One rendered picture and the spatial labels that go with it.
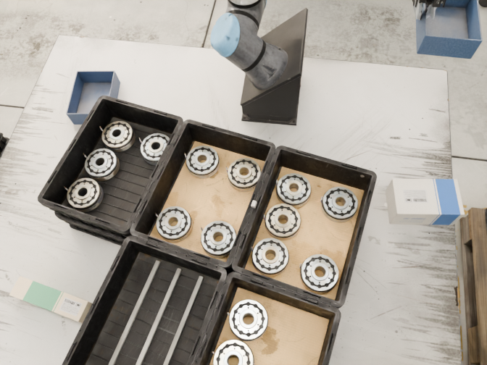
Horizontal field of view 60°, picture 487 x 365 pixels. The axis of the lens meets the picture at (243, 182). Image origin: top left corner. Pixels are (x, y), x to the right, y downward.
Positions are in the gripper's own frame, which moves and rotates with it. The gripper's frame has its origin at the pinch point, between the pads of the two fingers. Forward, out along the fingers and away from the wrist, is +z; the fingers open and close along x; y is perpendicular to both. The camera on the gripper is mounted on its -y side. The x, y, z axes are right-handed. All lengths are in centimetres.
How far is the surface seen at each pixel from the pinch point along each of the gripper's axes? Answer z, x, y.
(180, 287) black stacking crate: 22, -59, 82
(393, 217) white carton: 36, -1, 48
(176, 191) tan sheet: 21, -67, 54
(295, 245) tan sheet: 25, -29, 65
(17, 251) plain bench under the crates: 28, -119, 78
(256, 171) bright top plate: 21, -43, 44
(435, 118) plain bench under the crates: 43.4, 12.6, 4.4
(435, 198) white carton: 34, 11, 41
